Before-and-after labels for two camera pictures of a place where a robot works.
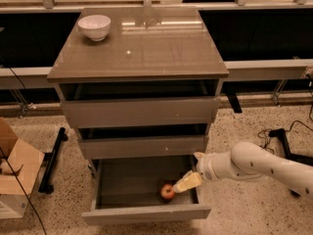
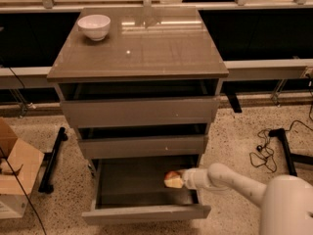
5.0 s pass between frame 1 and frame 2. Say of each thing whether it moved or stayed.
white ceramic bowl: stayed
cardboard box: stayed
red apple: moved
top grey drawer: stayed
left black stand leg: stayed
